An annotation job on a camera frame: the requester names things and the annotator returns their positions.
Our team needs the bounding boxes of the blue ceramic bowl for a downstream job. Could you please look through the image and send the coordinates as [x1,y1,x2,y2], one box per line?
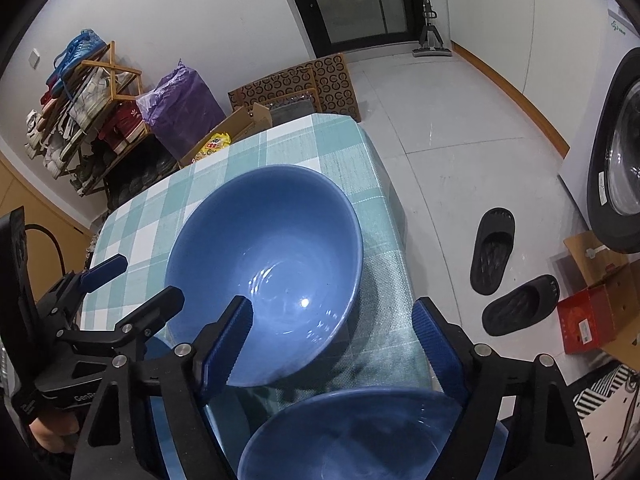
[165,165,363,388]

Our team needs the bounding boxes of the left hand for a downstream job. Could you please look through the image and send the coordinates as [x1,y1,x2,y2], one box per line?
[29,411,79,454]

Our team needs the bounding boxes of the teal checked tablecloth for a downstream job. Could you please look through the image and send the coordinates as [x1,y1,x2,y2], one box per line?
[80,114,432,464]

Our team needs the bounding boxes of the black slipper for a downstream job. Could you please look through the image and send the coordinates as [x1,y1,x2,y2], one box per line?
[482,274,560,337]
[470,207,515,296]

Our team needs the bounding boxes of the wooden door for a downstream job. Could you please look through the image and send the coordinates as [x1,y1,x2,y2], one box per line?
[1,156,91,301]

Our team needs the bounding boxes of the red box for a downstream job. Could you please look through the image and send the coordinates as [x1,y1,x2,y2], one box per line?
[558,280,624,354]

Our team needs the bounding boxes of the wooden shoe rack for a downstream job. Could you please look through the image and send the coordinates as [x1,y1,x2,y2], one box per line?
[24,28,177,204]

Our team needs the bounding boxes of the purple bag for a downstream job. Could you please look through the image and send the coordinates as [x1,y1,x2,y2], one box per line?
[136,61,227,160]

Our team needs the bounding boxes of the open cardboard box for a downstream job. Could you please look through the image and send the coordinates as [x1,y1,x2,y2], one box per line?
[178,103,272,168]

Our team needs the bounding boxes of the white washing machine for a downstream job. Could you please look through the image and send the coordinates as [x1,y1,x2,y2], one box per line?
[560,2,639,255]

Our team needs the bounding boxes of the patterned cardboard box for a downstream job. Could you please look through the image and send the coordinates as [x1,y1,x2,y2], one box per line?
[228,53,361,122]

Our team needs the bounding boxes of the vacuum cleaner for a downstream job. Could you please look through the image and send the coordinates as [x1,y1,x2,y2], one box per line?
[412,0,452,58]

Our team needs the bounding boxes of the black glass door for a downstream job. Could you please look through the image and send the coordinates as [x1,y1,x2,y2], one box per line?
[294,0,424,58]

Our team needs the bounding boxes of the black cable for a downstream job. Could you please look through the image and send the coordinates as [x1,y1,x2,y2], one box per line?
[22,223,68,281]

